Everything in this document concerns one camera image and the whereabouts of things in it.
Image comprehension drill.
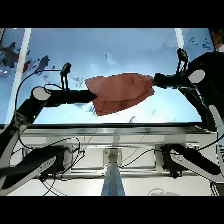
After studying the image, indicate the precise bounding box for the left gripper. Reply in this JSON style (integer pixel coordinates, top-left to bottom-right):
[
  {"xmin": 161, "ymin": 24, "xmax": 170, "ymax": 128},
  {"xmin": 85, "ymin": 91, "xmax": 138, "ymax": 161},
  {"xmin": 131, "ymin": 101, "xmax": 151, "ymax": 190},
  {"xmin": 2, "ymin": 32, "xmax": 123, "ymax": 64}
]
[{"xmin": 75, "ymin": 89, "xmax": 98, "ymax": 104}]

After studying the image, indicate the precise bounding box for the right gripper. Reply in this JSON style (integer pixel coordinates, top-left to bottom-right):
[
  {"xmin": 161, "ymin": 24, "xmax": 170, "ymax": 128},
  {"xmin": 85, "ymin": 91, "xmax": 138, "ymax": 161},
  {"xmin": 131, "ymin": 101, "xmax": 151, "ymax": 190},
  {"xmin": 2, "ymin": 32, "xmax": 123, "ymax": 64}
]
[{"xmin": 152, "ymin": 73, "xmax": 178, "ymax": 90}]

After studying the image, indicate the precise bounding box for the red garment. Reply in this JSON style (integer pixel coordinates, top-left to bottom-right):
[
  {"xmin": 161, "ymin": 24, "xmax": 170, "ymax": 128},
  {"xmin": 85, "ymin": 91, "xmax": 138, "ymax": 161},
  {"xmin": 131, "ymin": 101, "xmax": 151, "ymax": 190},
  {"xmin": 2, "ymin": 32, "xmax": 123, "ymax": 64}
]
[{"xmin": 85, "ymin": 72, "xmax": 156, "ymax": 117}]

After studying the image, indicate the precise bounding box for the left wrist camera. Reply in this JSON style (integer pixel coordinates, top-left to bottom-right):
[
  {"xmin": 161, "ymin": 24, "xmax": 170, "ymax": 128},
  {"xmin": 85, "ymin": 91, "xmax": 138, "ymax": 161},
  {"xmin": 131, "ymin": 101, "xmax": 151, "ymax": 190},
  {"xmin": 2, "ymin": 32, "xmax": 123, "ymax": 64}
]
[{"xmin": 59, "ymin": 62, "xmax": 72, "ymax": 92}]

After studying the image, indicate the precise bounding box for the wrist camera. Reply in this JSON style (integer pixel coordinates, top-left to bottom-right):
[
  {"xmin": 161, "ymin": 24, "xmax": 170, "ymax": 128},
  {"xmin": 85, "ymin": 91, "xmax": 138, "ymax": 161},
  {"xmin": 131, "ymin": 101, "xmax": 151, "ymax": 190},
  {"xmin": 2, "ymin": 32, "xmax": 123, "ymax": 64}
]
[
  {"xmin": 59, "ymin": 62, "xmax": 72, "ymax": 92},
  {"xmin": 175, "ymin": 47, "xmax": 189, "ymax": 78}
]

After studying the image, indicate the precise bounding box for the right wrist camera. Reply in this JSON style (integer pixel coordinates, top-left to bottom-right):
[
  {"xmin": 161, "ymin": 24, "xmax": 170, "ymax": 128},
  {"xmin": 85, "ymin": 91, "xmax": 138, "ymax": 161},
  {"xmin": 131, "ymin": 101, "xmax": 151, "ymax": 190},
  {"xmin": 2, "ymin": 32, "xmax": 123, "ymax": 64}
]
[{"xmin": 175, "ymin": 47, "xmax": 189, "ymax": 78}]

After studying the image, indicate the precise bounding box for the black cable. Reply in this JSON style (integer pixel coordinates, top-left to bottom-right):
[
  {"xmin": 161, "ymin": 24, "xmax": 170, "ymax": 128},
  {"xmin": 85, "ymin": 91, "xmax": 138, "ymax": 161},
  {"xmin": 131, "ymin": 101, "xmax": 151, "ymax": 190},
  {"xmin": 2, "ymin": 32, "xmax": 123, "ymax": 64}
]
[
  {"xmin": 13, "ymin": 68, "xmax": 64, "ymax": 114},
  {"xmin": 119, "ymin": 148, "xmax": 164, "ymax": 168}
]

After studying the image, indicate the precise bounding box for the silver frame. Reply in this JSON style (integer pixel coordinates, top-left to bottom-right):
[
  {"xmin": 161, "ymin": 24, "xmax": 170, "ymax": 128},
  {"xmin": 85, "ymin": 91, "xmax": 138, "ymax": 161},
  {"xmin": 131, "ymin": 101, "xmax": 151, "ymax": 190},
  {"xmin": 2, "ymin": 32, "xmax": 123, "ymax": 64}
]
[{"xmin": 9, "ymin": 123, "xmax": 224, "ymax": 197}]

